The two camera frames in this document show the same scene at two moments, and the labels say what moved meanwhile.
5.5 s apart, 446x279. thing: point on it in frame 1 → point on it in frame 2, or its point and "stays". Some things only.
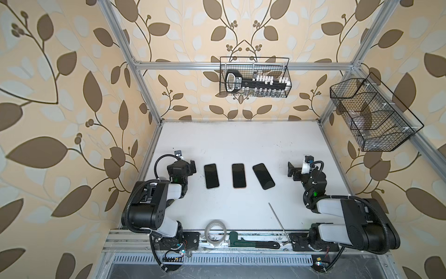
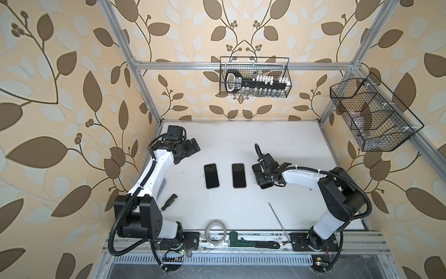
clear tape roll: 210,224 stays
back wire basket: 253,67 stays
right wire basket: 378,119 stays
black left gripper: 190,167 → 189,148
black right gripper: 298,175 → 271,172
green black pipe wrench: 234,242 stays
